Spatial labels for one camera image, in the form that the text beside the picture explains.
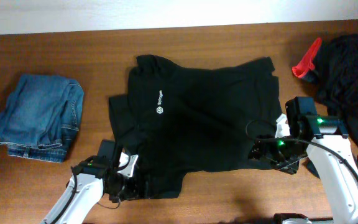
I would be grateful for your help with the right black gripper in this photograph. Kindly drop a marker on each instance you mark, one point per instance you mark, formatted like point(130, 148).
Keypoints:
point(264, 149)

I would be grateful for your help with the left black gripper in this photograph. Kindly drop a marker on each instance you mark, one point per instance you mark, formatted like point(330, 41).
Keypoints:
point(140, 187)

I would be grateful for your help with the black t-shirt with logo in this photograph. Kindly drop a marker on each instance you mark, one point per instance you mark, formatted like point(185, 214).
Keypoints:
point(180, 120)

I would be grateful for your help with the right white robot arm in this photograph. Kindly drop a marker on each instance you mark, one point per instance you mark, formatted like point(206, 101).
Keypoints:
point(302, 133)

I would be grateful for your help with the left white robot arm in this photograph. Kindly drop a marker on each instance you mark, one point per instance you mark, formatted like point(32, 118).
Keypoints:
point(112, 172)

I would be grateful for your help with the folded blue denim jeans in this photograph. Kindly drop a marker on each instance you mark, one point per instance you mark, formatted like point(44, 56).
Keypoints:
point(42, 117)

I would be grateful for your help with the black garment with red trim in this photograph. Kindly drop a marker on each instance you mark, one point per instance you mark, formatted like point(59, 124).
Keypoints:
point(333, 67)

